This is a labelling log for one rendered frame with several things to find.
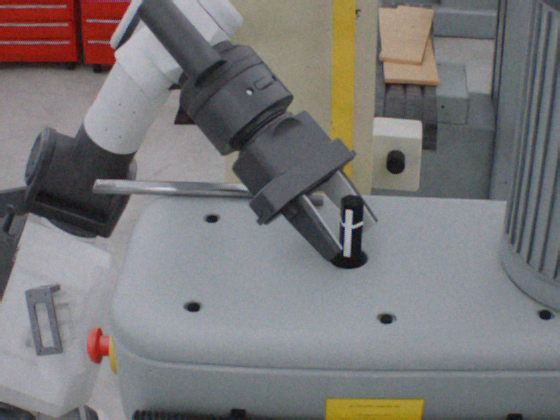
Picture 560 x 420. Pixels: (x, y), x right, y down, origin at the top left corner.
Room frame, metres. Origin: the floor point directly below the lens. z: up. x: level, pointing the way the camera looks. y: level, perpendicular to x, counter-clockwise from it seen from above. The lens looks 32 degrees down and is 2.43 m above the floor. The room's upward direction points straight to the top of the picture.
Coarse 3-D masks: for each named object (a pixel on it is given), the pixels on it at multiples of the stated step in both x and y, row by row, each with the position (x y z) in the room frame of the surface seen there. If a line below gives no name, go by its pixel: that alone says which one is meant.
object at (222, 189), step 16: (96, 192) 0.89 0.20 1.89; (112, 192) 0.89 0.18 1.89; (128, 192) 0.89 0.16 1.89; (144, 192) 0.89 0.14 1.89; (160, 192) 0.89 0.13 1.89; (176, 192) 0.89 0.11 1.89; (192, 192) 0.89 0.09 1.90; (208, 192) 0.88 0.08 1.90; (224, 192) 0.88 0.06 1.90; (240, 192) 0.88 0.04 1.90
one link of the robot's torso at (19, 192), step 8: (0, 192) 1.44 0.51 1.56; (8, 192) 1.44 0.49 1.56; (16, 192) 1.44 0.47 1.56; (24, 192) 1.45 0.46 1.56; (0, 200) 1.44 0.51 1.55; (8, 200) 1.43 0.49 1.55; (16, 200) 1.43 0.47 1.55; (24, 200) 1.44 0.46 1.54; (0, 208) 1.43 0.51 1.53; (16, 208) 1.43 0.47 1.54; (24, 208) 1.43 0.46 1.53; (0, 216) 1.43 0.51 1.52; (16, 216) 1.42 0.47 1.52; (0, 224) 1.40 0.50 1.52; (16, 224) 1.40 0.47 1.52; (8, 232) 1.38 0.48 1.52; (16, 232) 1.38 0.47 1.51
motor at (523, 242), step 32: (544, 0) 0.74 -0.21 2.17; (544, 32) 0.73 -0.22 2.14; (544, 64) 0.73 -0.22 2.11; (544, 96) 0.73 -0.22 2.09; (544, 128) 0.72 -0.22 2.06; (512, 160) 0.79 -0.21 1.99; (544, 160) 0.72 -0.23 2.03; (512, 192) 0.77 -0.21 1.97; (544, 192) 0.72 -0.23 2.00; (512, 224) 0.75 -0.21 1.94; (544, 224) 0.71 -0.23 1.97; (512, 256) 0.74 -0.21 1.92; (544, 256) 0.71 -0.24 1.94; (544, 288) 0.69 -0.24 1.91
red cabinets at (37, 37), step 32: (0, 0) 5.48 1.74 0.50; (32, 0) 5.46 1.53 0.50; (64, 0) 5.45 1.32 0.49; (96, 0) 5.38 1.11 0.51; (128, 0) 5.33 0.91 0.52; (0, 32) 5.49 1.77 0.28; (32, 32) 5.47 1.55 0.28; (64, 32) 5.45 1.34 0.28; (96, 32) 5.38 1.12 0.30; (96, 64) 5.42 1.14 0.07
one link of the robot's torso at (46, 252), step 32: (32, 224) 1.13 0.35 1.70; (64, 224) 1.15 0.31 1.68; (0, 256) 1.08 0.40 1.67; (32, 256) 1.09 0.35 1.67; (64, 256) 1.10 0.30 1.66; (96, 256) 1.12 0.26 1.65; (0, 288) 1.06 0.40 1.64; (64, 288) 1.08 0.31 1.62; (96, 288) 1.09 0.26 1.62; (0, 320) 1.03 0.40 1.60; (96, 320) 1.07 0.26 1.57; (0, 352) 1.01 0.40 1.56; (32, 352) 1.02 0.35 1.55; (0, 384) 0.98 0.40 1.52; (32, 384) 0.99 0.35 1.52; (64, 384) 1.00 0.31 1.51
